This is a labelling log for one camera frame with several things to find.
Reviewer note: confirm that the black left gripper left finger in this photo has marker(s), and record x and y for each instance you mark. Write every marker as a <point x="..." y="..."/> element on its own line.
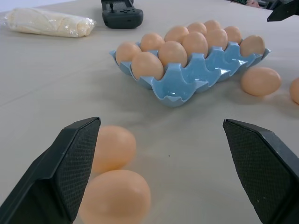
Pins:
<point x="44" y="186"/>

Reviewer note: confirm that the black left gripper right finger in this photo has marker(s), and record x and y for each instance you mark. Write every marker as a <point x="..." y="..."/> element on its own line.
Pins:
<point x="266" y="172"/>

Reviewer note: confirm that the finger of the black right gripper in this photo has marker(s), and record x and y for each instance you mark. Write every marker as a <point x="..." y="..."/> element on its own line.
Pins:
<point x="286" y="10"/>

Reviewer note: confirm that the blue egg tray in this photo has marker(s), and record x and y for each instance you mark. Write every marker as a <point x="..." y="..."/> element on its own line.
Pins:
<point x="172" y="92"/>

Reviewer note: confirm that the tan egg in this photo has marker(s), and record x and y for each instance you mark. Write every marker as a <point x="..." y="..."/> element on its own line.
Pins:
<point x="233" y="35"/>
<point x="127" y="53"/>
<point x="116" y="198"/>
<point x="217" y="38"/>
<point x="261" y="81"/>
<point x="212" y="24"/>
<point x="176" y="33"/>
<point x="172" y="53"/>
<point x="147" y="65"/>
<point x="252" y="45"/>
<point x="114" y="149"/>
<point x="195" y="44"/>
<point x="151" y="41"/>
<point x="196" y="27"/>
<point x="295" y="91"/>

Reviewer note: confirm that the black handheld controller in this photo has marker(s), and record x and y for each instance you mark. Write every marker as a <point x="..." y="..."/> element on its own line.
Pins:
<point x="122" y="17"/>

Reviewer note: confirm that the plastic wrapped dough bag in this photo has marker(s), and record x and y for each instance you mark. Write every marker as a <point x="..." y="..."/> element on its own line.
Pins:
<point x="46" y="22"/>

